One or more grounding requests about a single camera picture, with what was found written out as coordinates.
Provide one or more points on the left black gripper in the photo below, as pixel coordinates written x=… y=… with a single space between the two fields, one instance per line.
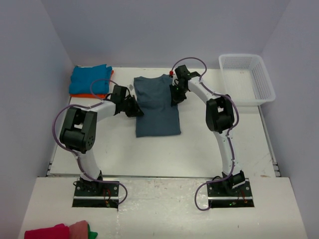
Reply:
x=135 y=111

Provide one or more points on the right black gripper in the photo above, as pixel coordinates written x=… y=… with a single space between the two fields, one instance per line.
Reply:
x=176 y=99

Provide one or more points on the grey-blue t-shirt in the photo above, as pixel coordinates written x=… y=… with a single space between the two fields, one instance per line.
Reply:
x=154 y=99

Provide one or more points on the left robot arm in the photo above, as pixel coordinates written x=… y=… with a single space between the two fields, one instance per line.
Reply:
x=78 y=134

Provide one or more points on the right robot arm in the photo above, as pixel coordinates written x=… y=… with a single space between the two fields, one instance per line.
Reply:
x=221 y=116

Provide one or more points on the folded blue t-shirt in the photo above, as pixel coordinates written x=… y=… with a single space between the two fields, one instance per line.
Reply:
x=83 y=77

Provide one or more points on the folded orange t-shirt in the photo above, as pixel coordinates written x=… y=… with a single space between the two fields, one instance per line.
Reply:
x=92 y=95

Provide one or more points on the white plastic basket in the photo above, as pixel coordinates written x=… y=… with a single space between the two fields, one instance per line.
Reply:
x=246 y=79

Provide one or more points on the pink folded cloth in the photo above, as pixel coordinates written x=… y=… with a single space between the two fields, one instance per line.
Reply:
x=78 y=230

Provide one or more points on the green cloth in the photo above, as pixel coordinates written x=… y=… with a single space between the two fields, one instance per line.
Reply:
x=91 y=234

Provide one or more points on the magenta folded cloth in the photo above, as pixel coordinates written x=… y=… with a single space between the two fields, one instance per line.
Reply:
x=59 y=231

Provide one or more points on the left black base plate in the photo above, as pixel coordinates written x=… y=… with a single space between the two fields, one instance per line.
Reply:
x=93 y=195

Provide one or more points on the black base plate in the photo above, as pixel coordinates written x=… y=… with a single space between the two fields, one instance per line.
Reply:
x=222 y=196
x=93 y=195

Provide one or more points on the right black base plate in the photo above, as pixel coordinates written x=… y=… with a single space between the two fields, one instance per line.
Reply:
x=222 y=196

